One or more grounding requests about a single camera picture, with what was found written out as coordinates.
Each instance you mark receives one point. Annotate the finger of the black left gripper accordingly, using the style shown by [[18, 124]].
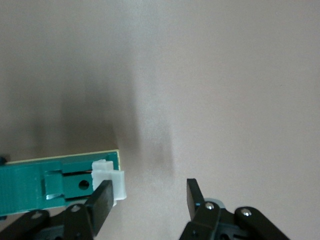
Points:
[[2, 160]]

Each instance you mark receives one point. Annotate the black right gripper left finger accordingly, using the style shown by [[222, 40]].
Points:
[[102, 202]]

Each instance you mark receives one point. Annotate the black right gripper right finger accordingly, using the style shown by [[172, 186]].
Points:
[[196, 200]]

